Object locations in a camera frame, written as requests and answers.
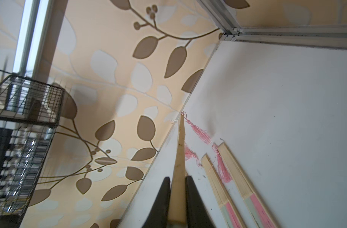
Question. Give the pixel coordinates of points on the folding fan pink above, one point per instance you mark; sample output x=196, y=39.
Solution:
x=177, y=216
x=217, y=177

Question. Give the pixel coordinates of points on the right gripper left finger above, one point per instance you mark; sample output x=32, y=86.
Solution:
x=157, y=217

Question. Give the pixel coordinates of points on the black socket set holder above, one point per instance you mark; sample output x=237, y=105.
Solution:
x=22, y=154

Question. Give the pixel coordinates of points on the back black wire basket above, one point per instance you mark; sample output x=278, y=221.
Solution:
x=29, y=115

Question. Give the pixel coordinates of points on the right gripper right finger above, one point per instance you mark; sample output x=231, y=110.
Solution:
x=197, y=215

